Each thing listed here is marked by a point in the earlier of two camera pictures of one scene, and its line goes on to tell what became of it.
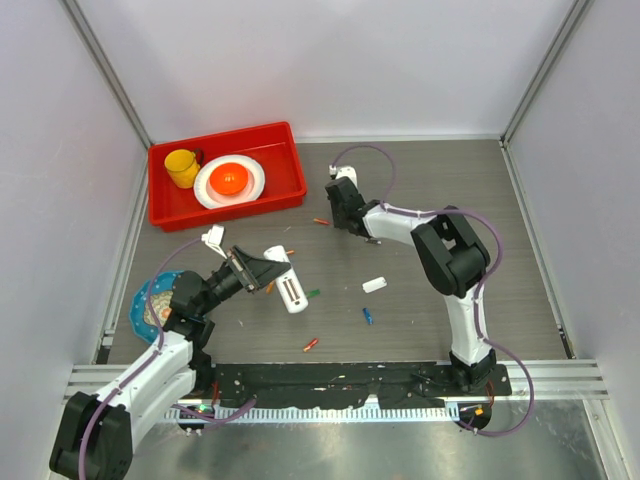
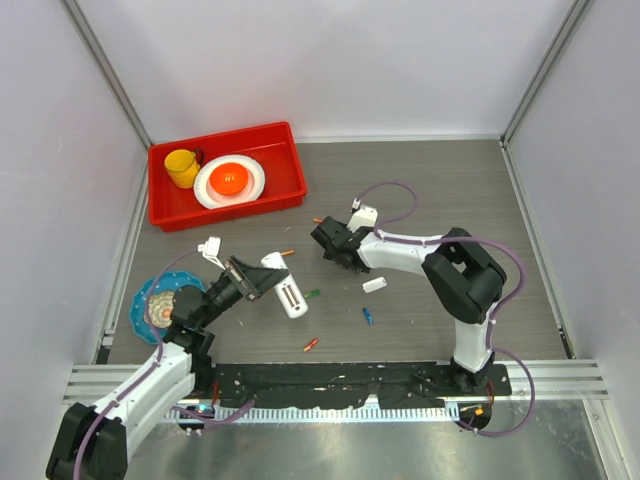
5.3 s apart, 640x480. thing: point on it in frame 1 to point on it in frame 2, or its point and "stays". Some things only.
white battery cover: [374, 284] stays
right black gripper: [337, 221] to [329, 255]
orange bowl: [228, 178] stays
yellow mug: [182, 167] stays
